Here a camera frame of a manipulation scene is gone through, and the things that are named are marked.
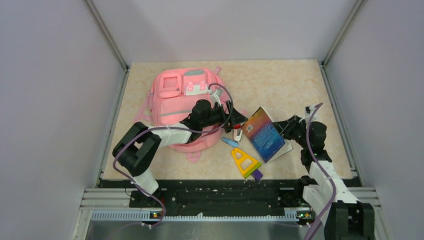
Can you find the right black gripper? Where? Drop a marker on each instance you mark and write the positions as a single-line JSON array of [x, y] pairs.
[[285, 127]]

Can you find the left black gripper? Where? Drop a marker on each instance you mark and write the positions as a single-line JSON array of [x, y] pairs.
[[229, 120]]

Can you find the colourful thin book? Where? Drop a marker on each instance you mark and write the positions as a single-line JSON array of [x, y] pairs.
[[264, 136]]

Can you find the pink student backpack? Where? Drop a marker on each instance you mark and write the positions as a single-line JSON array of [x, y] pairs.
[[171, 98]]

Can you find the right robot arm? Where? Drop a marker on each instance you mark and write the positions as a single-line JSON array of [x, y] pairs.
[[340, 214]]

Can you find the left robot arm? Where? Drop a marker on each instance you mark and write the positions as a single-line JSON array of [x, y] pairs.
[[137, 148]]

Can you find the small blue stapler piece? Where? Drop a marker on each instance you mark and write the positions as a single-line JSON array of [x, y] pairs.
[[230, 142]]

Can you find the yellow green purple block toy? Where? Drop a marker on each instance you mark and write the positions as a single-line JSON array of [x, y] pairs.
[[247, 165]]

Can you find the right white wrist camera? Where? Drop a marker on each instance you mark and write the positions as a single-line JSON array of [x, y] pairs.
[[309, 110]]

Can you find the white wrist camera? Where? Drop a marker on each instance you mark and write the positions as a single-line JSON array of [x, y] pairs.
[[215, 96], [309, 110]]

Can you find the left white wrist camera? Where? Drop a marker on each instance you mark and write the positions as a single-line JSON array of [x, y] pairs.
[[215, 96]]

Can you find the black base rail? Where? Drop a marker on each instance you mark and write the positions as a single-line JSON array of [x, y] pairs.
[[222, 198]]

